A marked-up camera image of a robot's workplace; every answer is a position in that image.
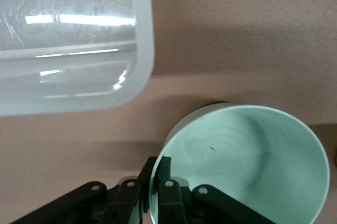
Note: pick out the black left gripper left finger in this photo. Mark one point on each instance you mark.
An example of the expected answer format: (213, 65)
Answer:
(116, 203)

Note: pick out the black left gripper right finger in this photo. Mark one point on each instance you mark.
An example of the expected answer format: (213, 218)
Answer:
(173, 203)

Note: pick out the mint green bowl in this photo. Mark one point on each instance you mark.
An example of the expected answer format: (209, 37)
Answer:
(250, 155)

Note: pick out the clear plastic storage box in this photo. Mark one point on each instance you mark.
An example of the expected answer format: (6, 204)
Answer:
(79, 23)

